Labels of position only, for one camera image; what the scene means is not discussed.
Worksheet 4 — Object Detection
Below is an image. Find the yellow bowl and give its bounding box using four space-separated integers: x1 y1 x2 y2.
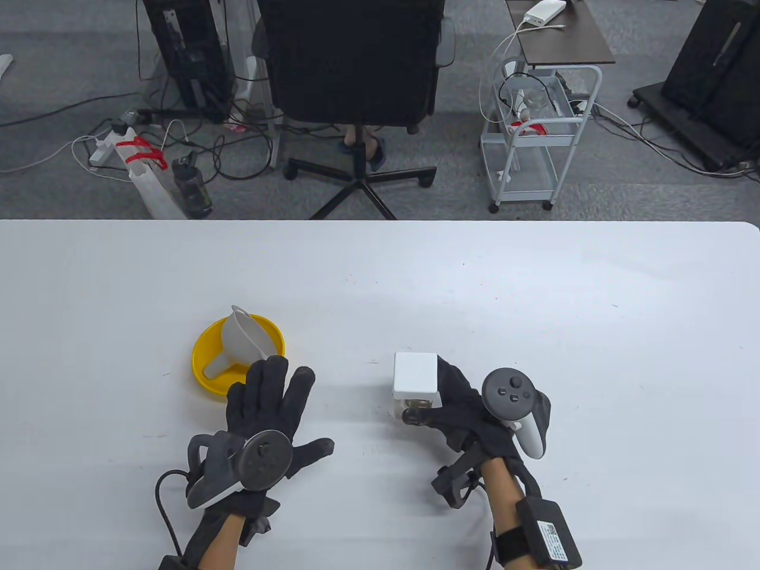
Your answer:
191 315 286 397

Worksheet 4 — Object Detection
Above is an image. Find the white rolling cart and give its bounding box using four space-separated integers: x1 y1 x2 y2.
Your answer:
480 56 602 213

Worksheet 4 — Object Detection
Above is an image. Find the black right forearm sensor box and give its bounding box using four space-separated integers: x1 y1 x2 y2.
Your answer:
515 499 584 568

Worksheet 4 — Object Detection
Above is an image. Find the dark water bottle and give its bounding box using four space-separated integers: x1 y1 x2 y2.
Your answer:
171 151 213 219

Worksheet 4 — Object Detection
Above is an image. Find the person's left hand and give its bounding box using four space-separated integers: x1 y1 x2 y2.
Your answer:
189 355 335 524

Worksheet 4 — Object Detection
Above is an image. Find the white charging cable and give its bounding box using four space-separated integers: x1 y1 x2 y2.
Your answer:
479 23 565 128

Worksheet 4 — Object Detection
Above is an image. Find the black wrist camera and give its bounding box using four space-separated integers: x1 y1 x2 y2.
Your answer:
430 442 490 509
239 498 281 547

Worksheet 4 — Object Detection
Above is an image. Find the black office chair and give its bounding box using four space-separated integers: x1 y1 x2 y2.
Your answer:
252 0 457 220

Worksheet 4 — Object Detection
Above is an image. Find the clear coffee jar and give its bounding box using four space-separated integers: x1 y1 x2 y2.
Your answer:
392 398 440 419

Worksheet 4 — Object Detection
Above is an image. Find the grey white right hand controller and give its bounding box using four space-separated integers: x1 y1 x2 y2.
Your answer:
482 368 552 461

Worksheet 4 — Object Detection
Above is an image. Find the grey funnel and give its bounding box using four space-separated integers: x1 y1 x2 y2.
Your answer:
203 305 274 381

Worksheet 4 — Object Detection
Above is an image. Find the person's left forearm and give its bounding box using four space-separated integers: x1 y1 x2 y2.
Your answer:
199 514 241 570

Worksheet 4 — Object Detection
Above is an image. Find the black rolling stand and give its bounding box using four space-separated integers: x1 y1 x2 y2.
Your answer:
629 0 760 173

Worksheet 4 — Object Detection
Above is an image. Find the white bag with red handles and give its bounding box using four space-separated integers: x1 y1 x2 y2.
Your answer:
116 128 188 220

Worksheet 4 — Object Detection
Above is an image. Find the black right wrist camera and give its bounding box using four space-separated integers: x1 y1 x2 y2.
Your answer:
430 442 490 509

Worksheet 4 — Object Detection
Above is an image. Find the grey white left hand controller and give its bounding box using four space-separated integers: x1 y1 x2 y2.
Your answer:
186 429 294 509

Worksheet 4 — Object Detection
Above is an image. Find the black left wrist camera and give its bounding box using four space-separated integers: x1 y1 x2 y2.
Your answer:
239 498 281 547

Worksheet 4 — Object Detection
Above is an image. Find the black computer tower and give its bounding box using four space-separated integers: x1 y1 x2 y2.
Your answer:
142 0 235 124

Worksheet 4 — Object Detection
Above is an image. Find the grey white hand controller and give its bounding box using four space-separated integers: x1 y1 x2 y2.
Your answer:
186 429 294 509
482 368 552 461

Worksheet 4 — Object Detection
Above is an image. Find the person's right forearm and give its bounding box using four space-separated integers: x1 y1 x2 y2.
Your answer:
480 456 529 570

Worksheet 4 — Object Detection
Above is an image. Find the white square jar lid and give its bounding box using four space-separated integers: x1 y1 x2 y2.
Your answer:
392 351 445 410

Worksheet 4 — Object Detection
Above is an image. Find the black glove cable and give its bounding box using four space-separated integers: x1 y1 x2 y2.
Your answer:
154 469 191 559

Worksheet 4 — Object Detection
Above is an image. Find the brown side table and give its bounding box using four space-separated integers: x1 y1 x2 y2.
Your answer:
506 0 616 67

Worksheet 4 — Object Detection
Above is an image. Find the white power bank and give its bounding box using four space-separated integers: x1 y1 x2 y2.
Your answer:
524 0 566 27

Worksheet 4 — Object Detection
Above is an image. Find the person's right hand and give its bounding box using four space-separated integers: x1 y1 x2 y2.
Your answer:
402 355 524 462

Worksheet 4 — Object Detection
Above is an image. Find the white power strip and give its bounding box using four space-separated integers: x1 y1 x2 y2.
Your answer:
89 128 122 167

